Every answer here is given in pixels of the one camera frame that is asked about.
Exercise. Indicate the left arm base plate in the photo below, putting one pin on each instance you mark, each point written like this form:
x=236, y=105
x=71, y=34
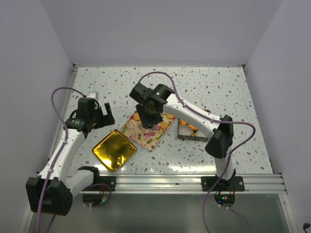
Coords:
x=102, y=184

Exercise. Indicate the orange round cookie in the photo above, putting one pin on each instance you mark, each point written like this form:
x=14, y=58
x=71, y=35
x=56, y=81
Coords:
x=169, y=116
x=163, y=125
x=137, y=117

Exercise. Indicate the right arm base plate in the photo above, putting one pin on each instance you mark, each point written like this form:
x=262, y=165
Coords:
x=236, y=183

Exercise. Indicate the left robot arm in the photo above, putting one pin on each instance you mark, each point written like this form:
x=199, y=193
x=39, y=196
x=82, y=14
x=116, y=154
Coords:
x=52, y=191

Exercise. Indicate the aluminium frame rail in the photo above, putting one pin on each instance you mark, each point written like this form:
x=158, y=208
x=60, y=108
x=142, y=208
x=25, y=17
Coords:
x=191, y=184

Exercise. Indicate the square cookie tin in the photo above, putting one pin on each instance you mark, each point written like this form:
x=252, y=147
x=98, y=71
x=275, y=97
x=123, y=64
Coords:
x=192, y=137

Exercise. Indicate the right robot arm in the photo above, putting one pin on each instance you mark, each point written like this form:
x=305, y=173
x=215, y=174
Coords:
x=219, y=131

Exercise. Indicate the white paper cup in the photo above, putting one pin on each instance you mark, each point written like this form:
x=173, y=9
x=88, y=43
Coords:
x=199, y=134
x=182, y=122
x=185, y=130

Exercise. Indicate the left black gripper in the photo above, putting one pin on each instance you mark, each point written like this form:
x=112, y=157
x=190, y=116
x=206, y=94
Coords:
x=106, y=120

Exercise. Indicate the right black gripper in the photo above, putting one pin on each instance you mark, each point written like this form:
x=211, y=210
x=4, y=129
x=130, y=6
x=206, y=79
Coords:
x=147, y=121

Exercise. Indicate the floral rectangular tray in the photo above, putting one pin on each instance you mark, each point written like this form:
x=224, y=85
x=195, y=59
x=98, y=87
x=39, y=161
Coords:
x=146, y=138

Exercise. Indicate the gold tin lid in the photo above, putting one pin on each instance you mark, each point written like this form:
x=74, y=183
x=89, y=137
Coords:
x=114, y=151

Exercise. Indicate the round circuit board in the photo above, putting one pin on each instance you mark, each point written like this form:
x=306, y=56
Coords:
x=94, y=200
x=226, y=200

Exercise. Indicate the left round circuit board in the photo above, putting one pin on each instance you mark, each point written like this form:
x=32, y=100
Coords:
x=94, y=200

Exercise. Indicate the right round circuit board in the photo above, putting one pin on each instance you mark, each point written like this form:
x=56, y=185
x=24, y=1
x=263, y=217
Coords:
x=226, y=200

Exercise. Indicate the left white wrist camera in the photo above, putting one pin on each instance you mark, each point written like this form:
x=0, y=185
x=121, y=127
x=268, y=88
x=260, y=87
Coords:
x=93, y=95

